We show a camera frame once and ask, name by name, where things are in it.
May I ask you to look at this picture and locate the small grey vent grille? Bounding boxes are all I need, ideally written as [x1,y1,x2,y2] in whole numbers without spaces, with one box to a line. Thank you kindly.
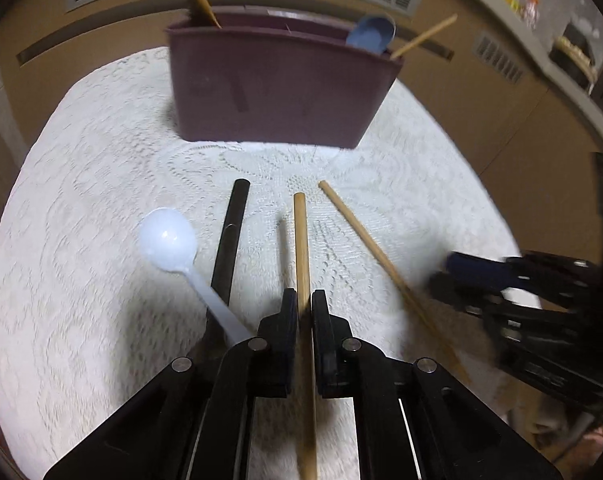
[473,32,525,84]

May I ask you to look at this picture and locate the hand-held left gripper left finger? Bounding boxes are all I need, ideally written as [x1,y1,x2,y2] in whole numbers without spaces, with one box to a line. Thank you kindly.
[44,288,299,480]

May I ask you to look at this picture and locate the black utensil handle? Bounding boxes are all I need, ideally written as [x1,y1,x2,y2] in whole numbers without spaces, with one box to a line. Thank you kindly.
[205,178,252,361]

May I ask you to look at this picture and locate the black pot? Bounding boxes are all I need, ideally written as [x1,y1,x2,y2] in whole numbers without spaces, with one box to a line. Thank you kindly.
[550,22,602,88]

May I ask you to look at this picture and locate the kitchen counter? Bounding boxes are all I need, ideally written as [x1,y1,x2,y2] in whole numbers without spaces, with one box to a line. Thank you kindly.
[481,0,603,161]

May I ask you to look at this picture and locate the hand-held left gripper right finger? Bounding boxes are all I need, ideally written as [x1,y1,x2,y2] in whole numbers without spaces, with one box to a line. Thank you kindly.
[311,290,563,480]

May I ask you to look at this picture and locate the blue plastic spoon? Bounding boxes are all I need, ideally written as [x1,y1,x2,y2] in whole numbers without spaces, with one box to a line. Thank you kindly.
[345,14,397,56]

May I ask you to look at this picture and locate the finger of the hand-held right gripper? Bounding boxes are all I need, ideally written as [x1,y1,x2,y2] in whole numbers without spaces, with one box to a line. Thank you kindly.
[428,272,512,323]
[444,251,589,297]

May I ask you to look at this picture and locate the white plastic spoon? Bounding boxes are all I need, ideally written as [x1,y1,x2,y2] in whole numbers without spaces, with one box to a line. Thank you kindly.
[138,208,255,349]

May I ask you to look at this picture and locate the white lace tablecloth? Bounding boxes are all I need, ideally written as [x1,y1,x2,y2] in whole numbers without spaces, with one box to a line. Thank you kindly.
[0,45,542,480]

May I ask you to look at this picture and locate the purple plastic utensil holder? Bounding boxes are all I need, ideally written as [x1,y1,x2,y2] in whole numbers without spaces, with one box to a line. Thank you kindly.
[164,6,405,150]

